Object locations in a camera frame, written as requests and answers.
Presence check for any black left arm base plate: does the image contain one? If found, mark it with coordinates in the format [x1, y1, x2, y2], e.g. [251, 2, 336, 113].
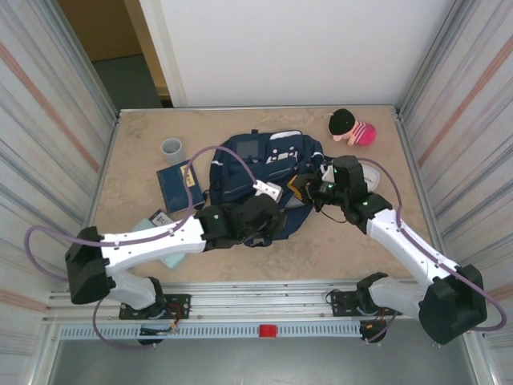
[119, 294, 192, 321]

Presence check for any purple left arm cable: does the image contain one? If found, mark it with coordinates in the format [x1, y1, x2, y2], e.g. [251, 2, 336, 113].
[26, 146, 261, 350]

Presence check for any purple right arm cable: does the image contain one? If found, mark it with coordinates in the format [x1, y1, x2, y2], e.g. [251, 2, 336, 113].
[360, 158, 507, 344]

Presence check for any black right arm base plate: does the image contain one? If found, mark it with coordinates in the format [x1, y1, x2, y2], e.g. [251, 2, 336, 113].
[326, 290, 402, 320]

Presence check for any navy blue backpack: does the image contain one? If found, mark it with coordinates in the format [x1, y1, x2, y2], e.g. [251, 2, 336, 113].
[208, 128, 325, 248]

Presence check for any grey plastic cup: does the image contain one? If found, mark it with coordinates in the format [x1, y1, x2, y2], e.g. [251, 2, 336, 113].
[160, 137, 186, 164]

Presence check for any grey slotted cable duct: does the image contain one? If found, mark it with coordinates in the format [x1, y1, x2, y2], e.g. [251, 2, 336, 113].
[59, 323, 362, 340]

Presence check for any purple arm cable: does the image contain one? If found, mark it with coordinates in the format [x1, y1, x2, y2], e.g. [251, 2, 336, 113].
[26, 146, 261, 350]
[360, 158, 507, 344]

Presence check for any white round case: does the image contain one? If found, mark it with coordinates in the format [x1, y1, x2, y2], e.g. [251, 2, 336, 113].
[362, 163, 382, 192]

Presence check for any aluminium rail frame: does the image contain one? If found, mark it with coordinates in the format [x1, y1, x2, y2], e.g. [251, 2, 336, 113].
[42, 280, 480, 324]

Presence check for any navy blue book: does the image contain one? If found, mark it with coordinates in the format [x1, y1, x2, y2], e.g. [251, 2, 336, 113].
[156, 159, 206, 215]

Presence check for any pink plush doll black hair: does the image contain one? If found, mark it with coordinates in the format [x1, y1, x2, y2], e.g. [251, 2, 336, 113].
[327, 107, 378, 148]

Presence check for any wooden door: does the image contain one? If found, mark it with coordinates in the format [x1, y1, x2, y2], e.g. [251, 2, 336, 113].
[58, 0, 172, 99]

